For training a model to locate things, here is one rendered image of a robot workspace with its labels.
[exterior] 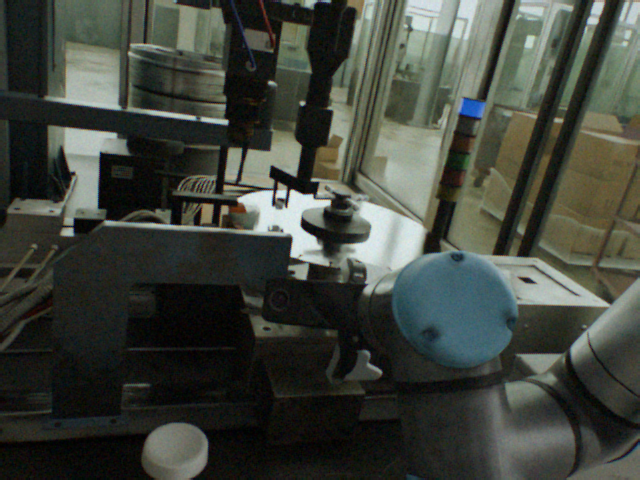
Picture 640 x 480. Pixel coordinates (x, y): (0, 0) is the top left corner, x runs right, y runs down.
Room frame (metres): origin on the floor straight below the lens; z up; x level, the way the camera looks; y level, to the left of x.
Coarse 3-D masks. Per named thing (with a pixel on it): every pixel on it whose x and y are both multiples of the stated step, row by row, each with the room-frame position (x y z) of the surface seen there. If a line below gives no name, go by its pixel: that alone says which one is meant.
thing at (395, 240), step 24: (264, 192) 0.87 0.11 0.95; (240, 216) 0.73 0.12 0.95; (264, 216) 0.75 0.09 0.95; (288, 216) 0.77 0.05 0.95; (384, 216) 0.87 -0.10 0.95; (312, 240) 0.69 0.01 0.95; (336, 240) 0.71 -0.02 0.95; (360, 240) 0.73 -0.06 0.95; (384, 240) 0.75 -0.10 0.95; (408, 240) 0.77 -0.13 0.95; (432, 240) 0.79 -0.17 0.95; (312, 264) 0.61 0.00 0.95; (336, 264) 0.62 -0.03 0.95; (384, 264) 0.65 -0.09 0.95
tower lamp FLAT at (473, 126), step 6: (456, 114) 1.00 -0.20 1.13; (456, 120) 1.00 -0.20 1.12; (462, 120) 0.98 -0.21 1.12; (468, 120) 0.98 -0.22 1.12; (474, 120) 0.98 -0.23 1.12; (480, 120) 0.99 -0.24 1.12; (456, 126) 0.99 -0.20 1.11; (462, 126) 0.98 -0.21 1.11; (468, 126) 0.98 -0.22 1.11; (474, 126) 0.98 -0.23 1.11; (456, 132) 0.99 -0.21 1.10; (462, 132) 0.98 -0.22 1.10; (468, 132) 0.98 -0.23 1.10; (474, 132) 0.98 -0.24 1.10
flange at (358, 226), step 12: (312, 216) 0.76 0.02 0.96; (324, 216) 0.76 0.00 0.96; (336, 216) 0.75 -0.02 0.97; (348, 216) 0.76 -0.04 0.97; (360, 216) 0.82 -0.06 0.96; (312, 228) 0.73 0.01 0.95; (324, 228) 0.72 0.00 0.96; (336, 228) 0.73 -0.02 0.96; (348, 228) 0.74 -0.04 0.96; (360, 228) 0.75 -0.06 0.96
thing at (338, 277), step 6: (330, 264) 0.75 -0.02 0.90; (312, 270) 0.76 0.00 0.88; (318, 270) 0.75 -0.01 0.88; (324, 270) 0.75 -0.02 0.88; (330, 270) 0.75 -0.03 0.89; (336, 270) 0.75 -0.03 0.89; (312, 276) 0.75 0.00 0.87; (318, 276) 0.75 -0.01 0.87; (324, 276) 0.75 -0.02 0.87; (330, 276) 0.75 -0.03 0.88; (336, 276) 0.75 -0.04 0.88; (342, 276) 0.76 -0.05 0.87
